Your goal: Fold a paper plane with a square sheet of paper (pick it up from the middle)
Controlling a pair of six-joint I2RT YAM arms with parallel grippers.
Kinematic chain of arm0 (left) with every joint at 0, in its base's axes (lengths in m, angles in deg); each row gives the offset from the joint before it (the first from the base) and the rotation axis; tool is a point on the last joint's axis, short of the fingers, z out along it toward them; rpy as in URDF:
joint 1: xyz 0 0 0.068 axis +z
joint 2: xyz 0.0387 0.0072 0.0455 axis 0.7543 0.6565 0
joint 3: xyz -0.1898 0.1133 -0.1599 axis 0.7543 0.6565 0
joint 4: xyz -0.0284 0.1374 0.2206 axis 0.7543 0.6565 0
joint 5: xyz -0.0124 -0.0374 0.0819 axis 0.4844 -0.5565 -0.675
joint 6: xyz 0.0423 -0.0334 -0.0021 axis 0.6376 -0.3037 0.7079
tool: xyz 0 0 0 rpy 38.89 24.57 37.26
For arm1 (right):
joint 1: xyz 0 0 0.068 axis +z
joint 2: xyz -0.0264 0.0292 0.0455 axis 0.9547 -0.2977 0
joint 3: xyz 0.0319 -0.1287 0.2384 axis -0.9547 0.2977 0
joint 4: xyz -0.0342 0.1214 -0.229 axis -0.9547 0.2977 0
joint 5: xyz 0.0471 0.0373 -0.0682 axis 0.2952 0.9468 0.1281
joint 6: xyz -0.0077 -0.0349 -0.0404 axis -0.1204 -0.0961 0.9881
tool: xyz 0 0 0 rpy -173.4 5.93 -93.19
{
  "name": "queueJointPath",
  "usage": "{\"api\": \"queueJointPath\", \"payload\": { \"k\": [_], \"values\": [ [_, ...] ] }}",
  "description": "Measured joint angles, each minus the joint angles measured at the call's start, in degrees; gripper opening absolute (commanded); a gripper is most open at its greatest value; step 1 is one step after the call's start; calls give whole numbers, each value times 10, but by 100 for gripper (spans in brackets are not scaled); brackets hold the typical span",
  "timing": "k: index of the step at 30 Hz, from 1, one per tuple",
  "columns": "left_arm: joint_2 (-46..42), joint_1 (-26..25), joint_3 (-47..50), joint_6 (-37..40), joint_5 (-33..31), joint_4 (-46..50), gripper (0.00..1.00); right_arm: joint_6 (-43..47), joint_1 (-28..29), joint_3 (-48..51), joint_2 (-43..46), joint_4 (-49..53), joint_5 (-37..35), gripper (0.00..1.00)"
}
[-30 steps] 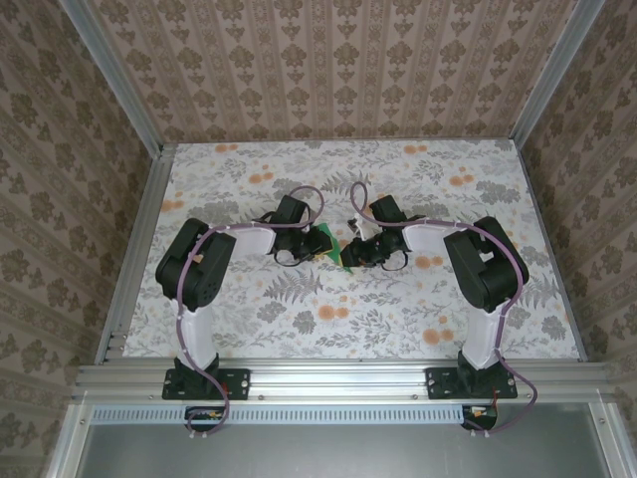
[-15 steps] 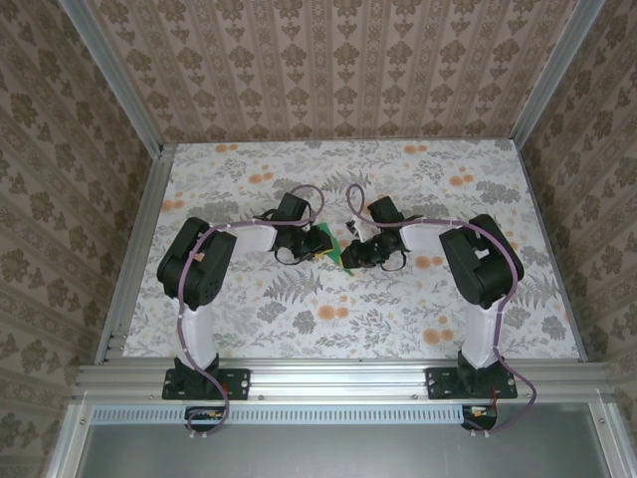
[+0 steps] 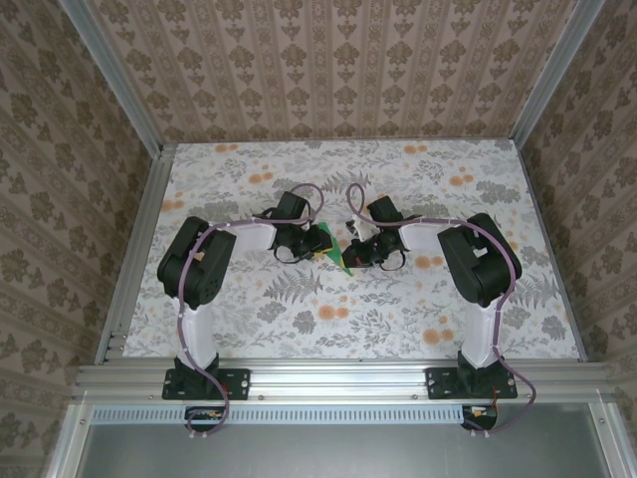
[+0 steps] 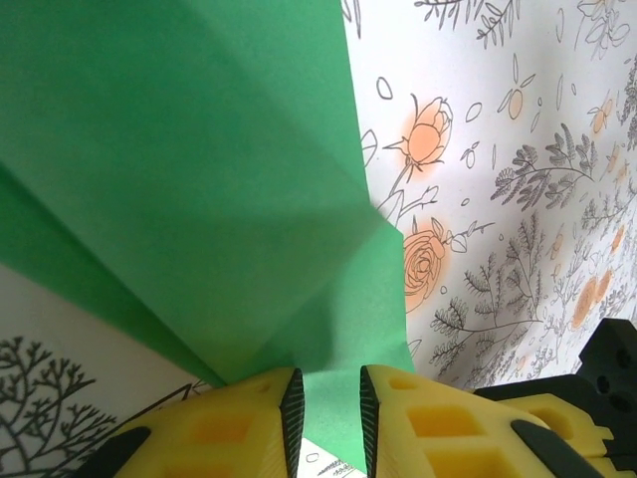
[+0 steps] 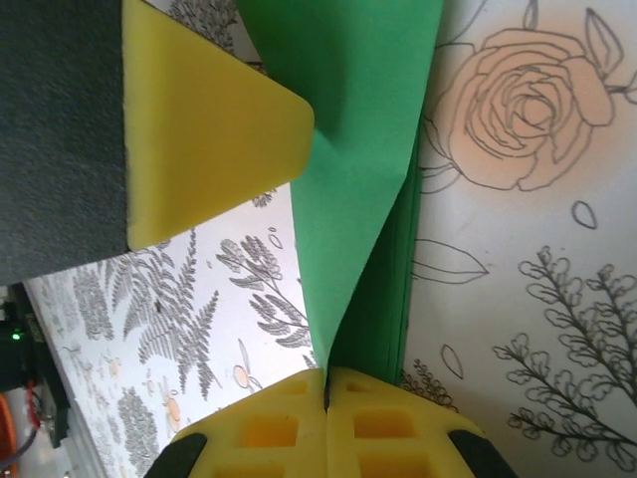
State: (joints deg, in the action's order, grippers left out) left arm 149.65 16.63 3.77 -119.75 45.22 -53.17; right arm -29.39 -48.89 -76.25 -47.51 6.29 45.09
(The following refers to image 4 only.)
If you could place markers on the green paper sheet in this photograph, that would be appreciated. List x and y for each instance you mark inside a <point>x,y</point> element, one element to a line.
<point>199,174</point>

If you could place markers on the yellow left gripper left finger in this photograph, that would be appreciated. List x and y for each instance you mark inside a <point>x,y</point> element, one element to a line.
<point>224,433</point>

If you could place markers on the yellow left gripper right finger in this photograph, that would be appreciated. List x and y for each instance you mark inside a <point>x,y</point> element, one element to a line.
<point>448,438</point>

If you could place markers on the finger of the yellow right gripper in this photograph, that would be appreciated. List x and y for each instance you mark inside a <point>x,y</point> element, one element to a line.
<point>577,423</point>

